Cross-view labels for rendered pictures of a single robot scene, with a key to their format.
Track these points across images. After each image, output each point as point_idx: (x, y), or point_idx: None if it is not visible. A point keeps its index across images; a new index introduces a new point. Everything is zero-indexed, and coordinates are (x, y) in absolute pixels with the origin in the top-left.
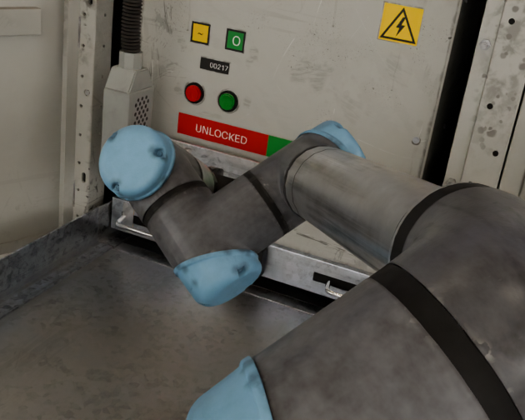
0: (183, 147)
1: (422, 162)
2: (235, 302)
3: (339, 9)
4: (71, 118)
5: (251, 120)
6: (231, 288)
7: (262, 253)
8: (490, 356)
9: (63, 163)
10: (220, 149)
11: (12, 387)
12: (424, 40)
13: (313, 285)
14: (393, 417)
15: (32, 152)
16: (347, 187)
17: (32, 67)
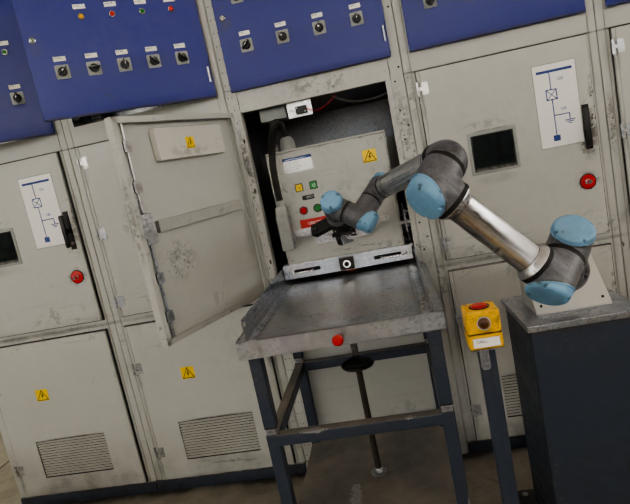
0: (308, 230)
1: (395, 198)
2: (352, 277)
3: (347, 159)
4: (259, 239)
5: None
6: (374, 222)
7: (352, 257)
8: (451, 152)
9: (259, 260)
10: None
11: (306, 307)
12: (379, 157)
13: (375, 261)
14: (442, 165)
15: (249, 257)
16: (400, 168)
17: (241, 223)
